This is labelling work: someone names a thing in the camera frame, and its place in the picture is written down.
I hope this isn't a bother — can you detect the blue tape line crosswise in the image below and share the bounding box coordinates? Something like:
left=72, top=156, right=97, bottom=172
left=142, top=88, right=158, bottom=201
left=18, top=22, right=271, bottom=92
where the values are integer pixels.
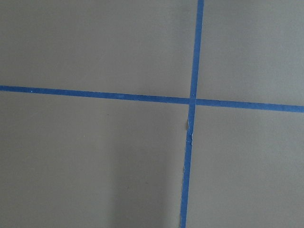
left=0, top=85, right=304, bottom=113

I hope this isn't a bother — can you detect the blue tape line lengthwise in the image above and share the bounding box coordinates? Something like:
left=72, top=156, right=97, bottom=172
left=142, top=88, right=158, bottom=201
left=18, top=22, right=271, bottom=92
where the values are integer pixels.
left=180, top=0, right=204, bottom=228

